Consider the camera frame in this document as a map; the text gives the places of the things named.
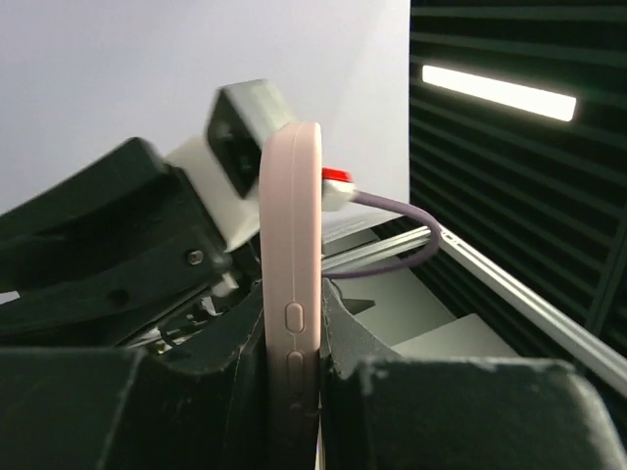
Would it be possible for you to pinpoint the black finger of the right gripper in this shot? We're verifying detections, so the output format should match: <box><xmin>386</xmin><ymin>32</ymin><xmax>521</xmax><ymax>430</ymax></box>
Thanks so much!
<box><xmin>1</xmin><ymin>138</ymin><xmax>230</xmax><ymax>343</ymax></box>

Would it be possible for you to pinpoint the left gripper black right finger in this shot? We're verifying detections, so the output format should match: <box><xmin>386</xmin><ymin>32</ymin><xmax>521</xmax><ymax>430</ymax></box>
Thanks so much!
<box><xmin>321</xmin><ymin>284</ymin><xmax>626</xmax><ymax>469</ymax></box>

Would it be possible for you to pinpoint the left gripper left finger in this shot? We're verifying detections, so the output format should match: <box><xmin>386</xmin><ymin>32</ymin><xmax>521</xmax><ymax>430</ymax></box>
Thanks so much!
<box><xmin>1</xmin><ymin>290</ymin><xmax>267</xmax><ymax>470</ymax></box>

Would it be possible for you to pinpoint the phone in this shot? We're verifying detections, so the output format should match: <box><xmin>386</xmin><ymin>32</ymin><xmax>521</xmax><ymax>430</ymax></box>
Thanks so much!
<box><xmin>259</xmin><ymin>122</ymin><xmax>321</xmax><ymax>469</ymax></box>

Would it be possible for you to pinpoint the ceiling light strip lower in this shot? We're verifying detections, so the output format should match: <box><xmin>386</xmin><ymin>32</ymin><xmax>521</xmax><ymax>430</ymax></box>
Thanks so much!
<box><xmin>421</xmin><ymin>65</ymin><xmax>577</xmax><ymax>122</ymax></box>

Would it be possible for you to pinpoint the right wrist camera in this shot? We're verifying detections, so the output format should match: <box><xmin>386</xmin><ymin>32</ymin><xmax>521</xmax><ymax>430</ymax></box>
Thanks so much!
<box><xmin>167</xmin><ymin>79</ymin><xmax>357</xmax><ymax>253</ymax></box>

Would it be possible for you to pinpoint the aluminium frame rail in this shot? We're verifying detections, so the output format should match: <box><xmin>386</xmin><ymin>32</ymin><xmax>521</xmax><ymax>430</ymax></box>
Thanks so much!
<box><xmin>322</xmin><ymin>227</ymin><xmax>626</xmax><ymax>396</ymax></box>

